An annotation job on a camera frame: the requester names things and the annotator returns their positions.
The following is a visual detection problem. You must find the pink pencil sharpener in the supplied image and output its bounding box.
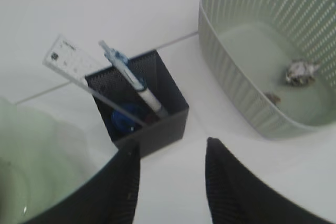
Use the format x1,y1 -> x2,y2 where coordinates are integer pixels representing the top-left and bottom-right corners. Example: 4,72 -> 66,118
144,113 -> 158,125

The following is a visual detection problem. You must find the wavy pale green glass plate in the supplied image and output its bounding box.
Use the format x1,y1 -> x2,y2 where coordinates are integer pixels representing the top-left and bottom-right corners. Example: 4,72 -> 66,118
1,98 -> 117,223

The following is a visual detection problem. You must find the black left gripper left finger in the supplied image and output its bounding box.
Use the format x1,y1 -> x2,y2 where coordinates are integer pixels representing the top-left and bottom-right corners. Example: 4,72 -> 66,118
28,140 -> 140,224

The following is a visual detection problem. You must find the large paper scrap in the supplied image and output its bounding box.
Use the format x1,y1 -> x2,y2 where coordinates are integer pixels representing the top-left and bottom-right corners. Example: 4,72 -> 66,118
285,59 -> 321,87

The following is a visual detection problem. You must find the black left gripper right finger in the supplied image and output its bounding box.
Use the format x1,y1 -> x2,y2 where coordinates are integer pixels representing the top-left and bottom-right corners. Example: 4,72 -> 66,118
205,137 -> 329,223

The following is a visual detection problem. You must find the black mesh pen holder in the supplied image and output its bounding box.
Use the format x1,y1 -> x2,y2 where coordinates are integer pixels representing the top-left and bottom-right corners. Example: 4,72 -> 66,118
85,50 -> 189,157

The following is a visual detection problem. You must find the blue pencil sharpener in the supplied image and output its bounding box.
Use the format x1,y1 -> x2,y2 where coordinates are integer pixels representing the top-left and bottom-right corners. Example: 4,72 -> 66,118
110,103 -> 147,134

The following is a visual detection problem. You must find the blue grey ballpoint pen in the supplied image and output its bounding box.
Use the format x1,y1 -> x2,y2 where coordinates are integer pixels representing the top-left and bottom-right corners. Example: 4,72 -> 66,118
98,40 -> 169,118

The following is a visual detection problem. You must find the pale green plastic basket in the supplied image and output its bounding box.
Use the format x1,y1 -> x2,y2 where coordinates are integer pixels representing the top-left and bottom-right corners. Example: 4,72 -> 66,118
198,0 -> 335,138

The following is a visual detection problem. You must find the clear plastic ruler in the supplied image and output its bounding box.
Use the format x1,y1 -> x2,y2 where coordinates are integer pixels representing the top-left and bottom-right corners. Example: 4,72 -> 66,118
43,34 -> 146,126

